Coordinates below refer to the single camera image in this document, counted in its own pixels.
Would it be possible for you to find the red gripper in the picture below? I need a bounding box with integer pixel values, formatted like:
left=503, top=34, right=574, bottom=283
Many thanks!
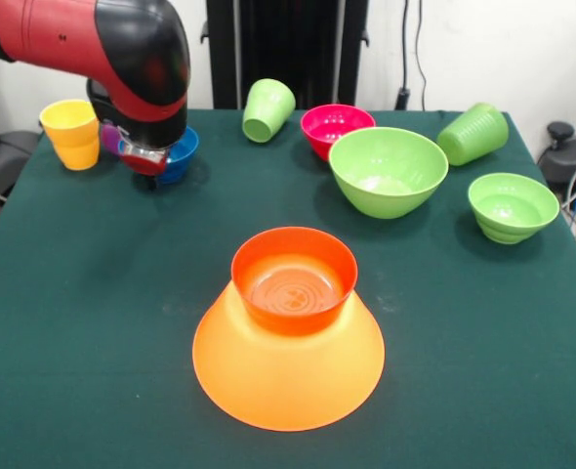
left=118, top=140, right=170, bottom=192

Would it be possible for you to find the blue ribbed bowl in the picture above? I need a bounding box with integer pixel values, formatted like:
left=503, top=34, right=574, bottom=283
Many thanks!
left=155, top=125, right=200, bottom=186

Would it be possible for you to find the yellow ribbed cup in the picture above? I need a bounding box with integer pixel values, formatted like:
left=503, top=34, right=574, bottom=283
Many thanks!
left=40, top=99, right=101, bottom=171

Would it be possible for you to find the red bowl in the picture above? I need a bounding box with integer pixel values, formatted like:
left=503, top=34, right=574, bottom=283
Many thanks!
left=230, top=226, right=359, bottom=337

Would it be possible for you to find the large orange bowl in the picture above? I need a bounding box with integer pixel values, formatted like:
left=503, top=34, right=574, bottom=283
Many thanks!
left=192, top=280, right=386, bottom=433

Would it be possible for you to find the purple cup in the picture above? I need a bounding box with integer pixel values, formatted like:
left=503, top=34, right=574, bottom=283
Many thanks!
left=100, top=121, right=123, bottom=157

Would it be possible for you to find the green ribbed cup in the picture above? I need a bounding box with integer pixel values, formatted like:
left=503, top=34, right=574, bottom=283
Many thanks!
left=241, top=78, right=297, bottom=144

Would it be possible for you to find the black chair base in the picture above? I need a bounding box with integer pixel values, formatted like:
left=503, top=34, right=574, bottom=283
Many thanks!
left=536, top=120, right=576, bottom=214
left=0, top=63, right=55, bottom=196

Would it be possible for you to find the pink bowl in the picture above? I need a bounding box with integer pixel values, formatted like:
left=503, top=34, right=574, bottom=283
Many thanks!
left=300, top=104, right=377, bottom=162

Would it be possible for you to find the large green bowl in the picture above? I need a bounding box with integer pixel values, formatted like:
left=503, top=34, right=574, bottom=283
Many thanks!
left=328, top=126, right=450, bottom=220

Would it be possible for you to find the green smooth cup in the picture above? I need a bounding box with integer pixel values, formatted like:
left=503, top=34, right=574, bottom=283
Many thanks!
left=435, top=101, right=510, bottom=167

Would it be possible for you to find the dark green tablecloth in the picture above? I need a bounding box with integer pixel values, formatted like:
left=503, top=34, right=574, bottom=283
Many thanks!
left=0, top=107, right=576, bottom=469

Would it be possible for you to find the small green ribbed bowl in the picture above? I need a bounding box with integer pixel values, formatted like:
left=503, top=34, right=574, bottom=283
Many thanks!
left=467, top=172, right=560, bottom=245

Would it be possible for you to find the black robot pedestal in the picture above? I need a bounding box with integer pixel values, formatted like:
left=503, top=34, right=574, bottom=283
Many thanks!
left=187, top=0, right=370, bottom=111

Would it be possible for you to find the black wall cable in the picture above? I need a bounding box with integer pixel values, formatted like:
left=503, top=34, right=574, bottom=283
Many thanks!
left=394, top=0, right=429, bottom=112

